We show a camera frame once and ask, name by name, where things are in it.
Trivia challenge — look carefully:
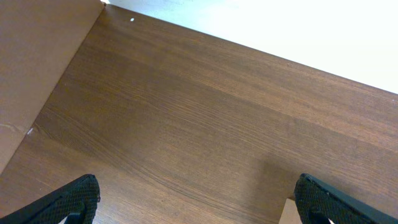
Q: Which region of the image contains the brown cardboard box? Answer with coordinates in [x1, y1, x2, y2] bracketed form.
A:
[279, 198, 302, 224]

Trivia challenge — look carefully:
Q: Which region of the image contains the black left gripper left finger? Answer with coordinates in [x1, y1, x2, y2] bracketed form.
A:
[1, 174, 100, 224]

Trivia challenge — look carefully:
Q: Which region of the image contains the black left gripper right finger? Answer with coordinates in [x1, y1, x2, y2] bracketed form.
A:
[294, 173, 397, 224]

